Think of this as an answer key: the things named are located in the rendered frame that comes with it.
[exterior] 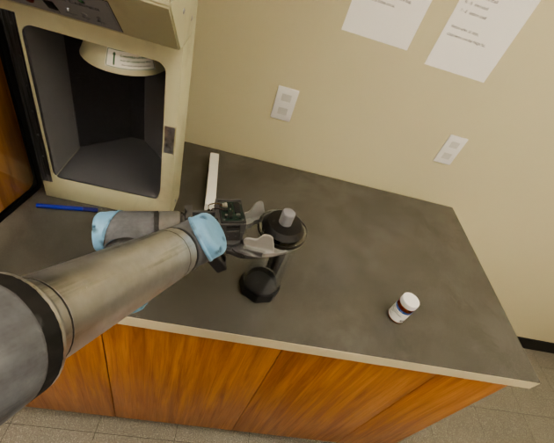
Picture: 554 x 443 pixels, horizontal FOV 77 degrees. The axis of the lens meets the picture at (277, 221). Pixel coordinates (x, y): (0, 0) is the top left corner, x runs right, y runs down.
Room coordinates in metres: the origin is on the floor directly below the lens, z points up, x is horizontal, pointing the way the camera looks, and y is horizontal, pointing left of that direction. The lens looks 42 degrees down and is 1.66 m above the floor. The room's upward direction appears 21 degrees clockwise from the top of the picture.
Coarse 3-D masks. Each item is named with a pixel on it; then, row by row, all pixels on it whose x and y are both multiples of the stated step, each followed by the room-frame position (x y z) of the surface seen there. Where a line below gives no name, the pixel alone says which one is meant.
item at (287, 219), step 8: (288, 208) 0.55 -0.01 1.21; (272, 216) 0.54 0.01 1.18; (280, 216) 0.55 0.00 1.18; (288, 216) 0.52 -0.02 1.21; (296, 216) 0.57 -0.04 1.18; (264, 224) 0.52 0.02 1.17; (272, 224) 0.52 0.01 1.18; (280, 224) 0.52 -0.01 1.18; (288, 224) 0.53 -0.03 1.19; (296, 224) 0.54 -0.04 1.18; (272, 232) 0.50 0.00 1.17; (280, 232) 0.50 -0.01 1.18; (288, 232) 0.51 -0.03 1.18; (296, 232) 0.52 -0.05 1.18; (280, 240) 0.49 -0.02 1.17; (288, 240) 0.50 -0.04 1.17; (296, 240) 0.51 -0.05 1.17
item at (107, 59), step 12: (84, 48) 0.64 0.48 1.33; (96, 48) 0.63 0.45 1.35; (108, 48) 0.63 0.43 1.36; (96, 60) 0.62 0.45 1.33; (108, 60) 0.62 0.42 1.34; (120, 60) 0.63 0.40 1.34; (132, 60) 0.64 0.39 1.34; (144, 60) 0.66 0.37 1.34; (120, 72) 0.62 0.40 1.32; (132, 72) 0.64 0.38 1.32; (144, 72) 0.65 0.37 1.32; (156, 72) 0.68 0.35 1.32
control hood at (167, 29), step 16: (112, 0) 0.52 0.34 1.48; (128, 0) 0.52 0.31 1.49; (144, 0) 0.52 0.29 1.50; (160, 0) 0.52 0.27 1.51; (176, 0) 0.56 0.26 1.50; (64, 16) 0.56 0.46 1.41; (128, 16) 0.55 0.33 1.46; (144, 16) 0.54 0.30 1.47; (160, 16) 0.54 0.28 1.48; (176, 16) 0.56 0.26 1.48; (128, 32) 0.58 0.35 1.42; (144, 32) 0.58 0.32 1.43; (160, 32) 0.57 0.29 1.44; (176, 32) 0.57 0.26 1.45; (176, 48) 0.61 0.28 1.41
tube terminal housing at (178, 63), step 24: (0, 0) 0.57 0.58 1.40; (192, 0) 0.68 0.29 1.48; (24, 24) 0.57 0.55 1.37; (48, 24) 0.58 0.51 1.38; (72, 24) 0.59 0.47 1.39; (192, 24) 0.70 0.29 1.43; (24, 48) 0.57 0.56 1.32; (120, 48) 0.61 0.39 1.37; (144, 48) 0.62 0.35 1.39; (168, 48) 0.63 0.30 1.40; (192, 48) 0.73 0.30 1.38; (168, 72) 0.63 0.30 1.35; (168, 96) 0.63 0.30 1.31; (168, 120) 0.63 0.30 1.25; (168, 168) 0.63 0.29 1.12; (48, 192) 0.57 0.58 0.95; (72, 192) 0.58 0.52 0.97; (96, 192) 0.59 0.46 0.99; (120, 192) 0.61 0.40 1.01; (168, 192) 0.63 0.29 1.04
